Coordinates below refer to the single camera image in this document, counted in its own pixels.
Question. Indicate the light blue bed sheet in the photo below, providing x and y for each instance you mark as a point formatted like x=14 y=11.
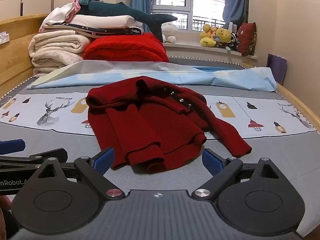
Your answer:
x=175 y=76

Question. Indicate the dark red cushion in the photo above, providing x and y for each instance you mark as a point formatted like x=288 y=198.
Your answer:
x=246 y=38

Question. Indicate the wooden bed frame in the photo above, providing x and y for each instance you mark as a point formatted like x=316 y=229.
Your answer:
x=15 y=52

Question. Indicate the pink and white cloth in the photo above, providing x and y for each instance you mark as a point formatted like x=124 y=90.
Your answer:
x=62 y=12

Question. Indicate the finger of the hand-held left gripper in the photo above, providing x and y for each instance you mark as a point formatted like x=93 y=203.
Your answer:
x=30 y=160
x=12 y=147

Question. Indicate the black and white plush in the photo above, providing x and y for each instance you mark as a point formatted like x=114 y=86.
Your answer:
x=233 y=41

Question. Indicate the teal shark plush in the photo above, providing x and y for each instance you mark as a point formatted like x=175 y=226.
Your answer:
x=112 y=10

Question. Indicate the navy trimmed folded quilt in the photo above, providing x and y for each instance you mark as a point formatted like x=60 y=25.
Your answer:
x=105 y=31

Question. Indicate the white seal plush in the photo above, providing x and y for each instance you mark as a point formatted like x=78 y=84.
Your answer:
x=170 y=31

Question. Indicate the white framed window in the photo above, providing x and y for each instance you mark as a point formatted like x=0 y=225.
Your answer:
x=190 y=10

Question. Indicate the cream folded blankets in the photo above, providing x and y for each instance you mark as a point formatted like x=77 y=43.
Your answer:
x=55 y=45

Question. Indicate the red folded blanket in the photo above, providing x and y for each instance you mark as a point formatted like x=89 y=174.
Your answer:
x=125 y=47

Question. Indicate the dark red knit sweater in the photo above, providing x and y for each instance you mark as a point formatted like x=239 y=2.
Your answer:
x=150 y=130

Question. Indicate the yellow duck plush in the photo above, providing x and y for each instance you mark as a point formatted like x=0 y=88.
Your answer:
x=207 y=36

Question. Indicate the white pillow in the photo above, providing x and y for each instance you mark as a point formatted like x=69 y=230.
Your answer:
x=105 y=20

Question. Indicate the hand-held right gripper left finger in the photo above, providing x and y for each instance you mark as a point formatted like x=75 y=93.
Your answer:
x=105 y=158

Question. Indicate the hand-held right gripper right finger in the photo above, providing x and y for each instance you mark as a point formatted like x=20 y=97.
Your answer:
x=212 y=161

